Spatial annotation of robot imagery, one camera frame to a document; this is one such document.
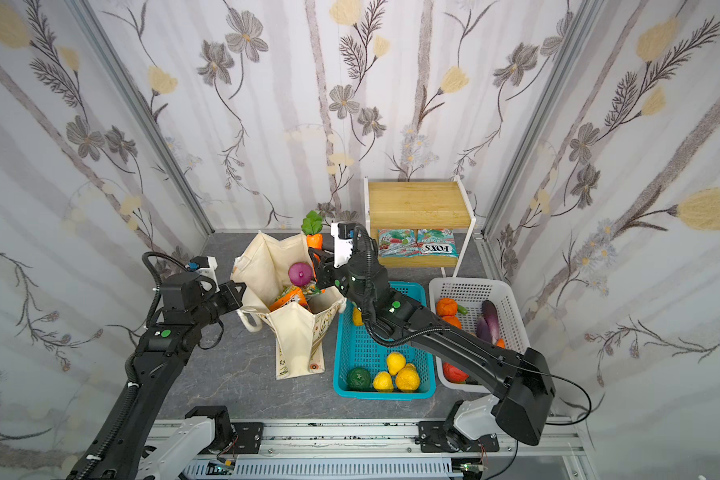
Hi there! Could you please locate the cream floral grocery tote bag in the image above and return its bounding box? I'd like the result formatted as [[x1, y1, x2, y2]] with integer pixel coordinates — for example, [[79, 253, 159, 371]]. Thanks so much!
[[231, 232, 346, 380]]

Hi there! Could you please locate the purple onion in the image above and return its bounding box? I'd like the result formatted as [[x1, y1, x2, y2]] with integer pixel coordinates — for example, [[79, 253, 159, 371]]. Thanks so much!
[[288, 262, 314, 287]]

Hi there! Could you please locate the orange snack bag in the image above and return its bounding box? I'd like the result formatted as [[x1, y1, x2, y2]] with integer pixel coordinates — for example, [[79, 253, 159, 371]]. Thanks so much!
[[269, 286, 309, 312]]

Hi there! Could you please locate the green snack bag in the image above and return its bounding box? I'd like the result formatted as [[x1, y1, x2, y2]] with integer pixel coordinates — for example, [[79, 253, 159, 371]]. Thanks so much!
[[301, 281, 322, 300]]

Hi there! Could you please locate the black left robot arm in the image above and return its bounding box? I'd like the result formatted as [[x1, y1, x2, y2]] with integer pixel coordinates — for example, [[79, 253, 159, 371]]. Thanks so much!
[[68, 251, 246, 479]]

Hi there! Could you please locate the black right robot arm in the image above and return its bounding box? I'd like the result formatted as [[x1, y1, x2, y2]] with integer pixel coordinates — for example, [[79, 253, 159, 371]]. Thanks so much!
[[308, 223, 555, 446]]

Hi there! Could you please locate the green red candy bag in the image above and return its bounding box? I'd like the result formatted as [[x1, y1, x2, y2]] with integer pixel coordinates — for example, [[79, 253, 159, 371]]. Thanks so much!
[[378, 229, 420, 257]]

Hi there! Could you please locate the Fox's candy bag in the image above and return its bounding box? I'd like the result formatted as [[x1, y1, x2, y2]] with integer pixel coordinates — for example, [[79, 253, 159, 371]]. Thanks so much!
[[417, 229, 459, 258]]

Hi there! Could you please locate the yellow lemon top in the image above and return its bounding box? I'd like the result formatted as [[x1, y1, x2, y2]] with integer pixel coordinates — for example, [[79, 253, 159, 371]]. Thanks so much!
[[352, 307, 364, 327]]

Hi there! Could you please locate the yellow lemon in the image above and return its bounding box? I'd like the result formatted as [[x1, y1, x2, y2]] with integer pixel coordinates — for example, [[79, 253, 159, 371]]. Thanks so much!
[[386, 351, 407, 376], [372, 371, 395, 393], [352, 307, 364, 327]]

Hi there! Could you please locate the teal plastic basket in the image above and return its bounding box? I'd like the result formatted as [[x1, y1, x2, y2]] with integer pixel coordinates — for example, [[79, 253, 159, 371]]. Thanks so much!
[[333, 300, 436, 401]]

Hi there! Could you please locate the white wooden two-tier shelf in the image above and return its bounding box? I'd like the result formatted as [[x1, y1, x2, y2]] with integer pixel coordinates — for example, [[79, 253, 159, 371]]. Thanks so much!
[[363, 178, 476, 276]]

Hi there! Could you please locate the yellow lemon right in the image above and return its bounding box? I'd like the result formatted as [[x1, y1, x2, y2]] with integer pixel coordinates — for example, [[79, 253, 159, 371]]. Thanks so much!
[[386, 351, 407, 376]]

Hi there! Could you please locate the green avocado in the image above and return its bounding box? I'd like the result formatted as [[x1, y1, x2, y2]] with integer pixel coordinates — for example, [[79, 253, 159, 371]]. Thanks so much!
[[346, 367, 372, 391]]

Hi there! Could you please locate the yellow lemon middle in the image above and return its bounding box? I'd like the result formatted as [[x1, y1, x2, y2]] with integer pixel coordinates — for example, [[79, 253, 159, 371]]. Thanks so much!
[[372, 371, 395, 393]]

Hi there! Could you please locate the large yellow citrus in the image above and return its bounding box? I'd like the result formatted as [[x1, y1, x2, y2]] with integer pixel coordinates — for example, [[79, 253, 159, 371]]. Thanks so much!
[[395, 364, 421, 393]]

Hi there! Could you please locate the white plastic basket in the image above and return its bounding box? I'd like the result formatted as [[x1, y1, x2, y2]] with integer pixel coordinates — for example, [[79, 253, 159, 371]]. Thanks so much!
[[428, 277, 530, 394]]

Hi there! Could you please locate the red tomato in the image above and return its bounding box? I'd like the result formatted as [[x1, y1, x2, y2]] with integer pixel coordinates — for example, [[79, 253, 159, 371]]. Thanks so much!
[[443, 363, 469, 384]]

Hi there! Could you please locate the purple eggplant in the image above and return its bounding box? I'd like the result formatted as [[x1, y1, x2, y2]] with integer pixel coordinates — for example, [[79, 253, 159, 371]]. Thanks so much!
[[476, 300, 501, 345]]

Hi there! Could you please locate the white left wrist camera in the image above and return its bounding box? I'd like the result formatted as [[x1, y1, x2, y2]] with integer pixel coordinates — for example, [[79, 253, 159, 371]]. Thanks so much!
[[187, 256, 218, 292]]

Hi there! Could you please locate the aluminium mounting rail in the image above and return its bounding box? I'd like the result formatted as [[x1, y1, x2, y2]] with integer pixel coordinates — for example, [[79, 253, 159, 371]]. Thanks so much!
[[86, 416, 589, 480]]

